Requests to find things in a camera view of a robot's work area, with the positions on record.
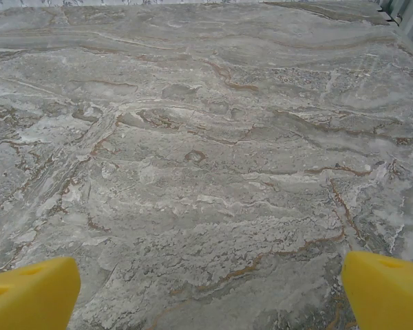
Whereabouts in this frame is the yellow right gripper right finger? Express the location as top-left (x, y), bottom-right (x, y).
top-left (341, 251), bottom-right (413, 330)

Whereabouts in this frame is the aluminium right side rail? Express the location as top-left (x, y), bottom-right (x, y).
top-left (377, 0), bottom-right (413, 58)

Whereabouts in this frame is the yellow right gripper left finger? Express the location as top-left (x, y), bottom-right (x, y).
top-left (0, 256), bottom-right (81, 330)

